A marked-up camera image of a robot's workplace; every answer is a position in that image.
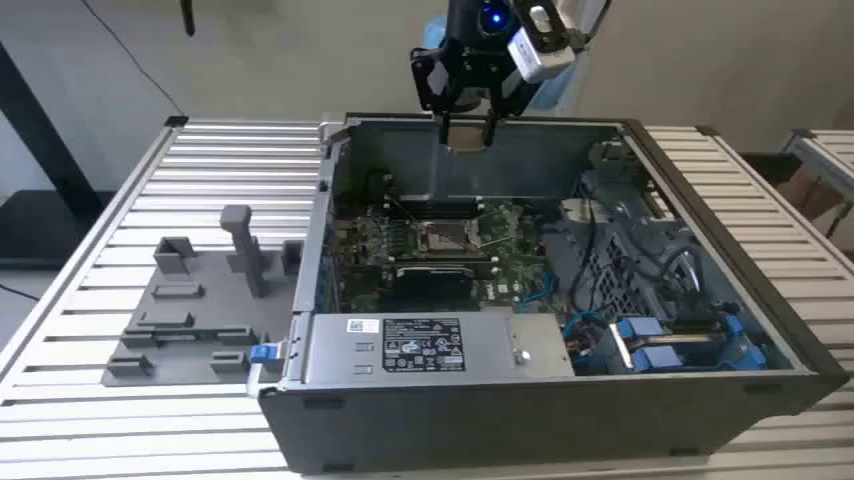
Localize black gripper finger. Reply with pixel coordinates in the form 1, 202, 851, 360
434, 96, 457, 147
481, 91, 505, 148

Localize silver CPU green edge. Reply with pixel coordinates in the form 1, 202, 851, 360
447, 124, 489, 152

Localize metal socket cover frame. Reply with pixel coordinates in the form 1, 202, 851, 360
465, 212, 489, 250

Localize RAM slot black latches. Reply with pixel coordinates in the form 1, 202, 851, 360
394, 201, 483, 211
391, 254, 493, 265

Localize CPU socket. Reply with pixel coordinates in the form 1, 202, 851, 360
412, 217, 486, 259

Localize green motherboard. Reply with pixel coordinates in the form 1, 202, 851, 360
330, 197, 570, 315

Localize black graphics card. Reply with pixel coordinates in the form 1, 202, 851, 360
392, 264, 479, 302

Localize silver power supply unit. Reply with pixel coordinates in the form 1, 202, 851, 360
303, 312, 577, 384

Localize black box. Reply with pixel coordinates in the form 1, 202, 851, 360
738, 151, 803, 190

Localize blue disk carrier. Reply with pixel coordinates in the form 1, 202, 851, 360
611, 304, 746, 347
626, 332, 767, 374

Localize brown cardboard box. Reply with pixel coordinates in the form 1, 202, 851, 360
777, 167, 837, 221

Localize metal slat side table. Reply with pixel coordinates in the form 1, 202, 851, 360
777, 127, 854, 201

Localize grey parts rack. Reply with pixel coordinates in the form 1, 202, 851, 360
99, 203, 307, 389

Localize dark grey PC case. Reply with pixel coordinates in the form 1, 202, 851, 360
246, 112, 849, 475

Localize black floor stand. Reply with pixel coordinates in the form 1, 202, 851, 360
0, 39, 119, 271

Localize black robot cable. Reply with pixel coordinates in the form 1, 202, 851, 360
583, 0, 614, 39

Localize black power cable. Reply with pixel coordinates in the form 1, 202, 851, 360
570, 197, 606, 314
653, 246, 703, 302

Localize blue data wire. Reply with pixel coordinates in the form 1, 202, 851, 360
563, 308, 609, 334
518, 273, 561, 307

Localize thin black wall cable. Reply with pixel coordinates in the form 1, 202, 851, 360
79, 0, 188, 119

